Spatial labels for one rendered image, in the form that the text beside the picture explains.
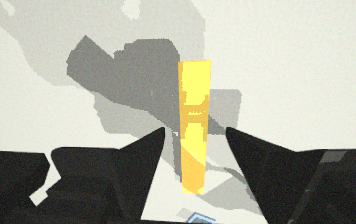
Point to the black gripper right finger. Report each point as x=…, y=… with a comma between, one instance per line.
x=283, y=180

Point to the yellow bar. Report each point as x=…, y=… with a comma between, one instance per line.
x=194, y=92

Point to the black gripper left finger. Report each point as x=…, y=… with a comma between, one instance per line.
x=131, y=169

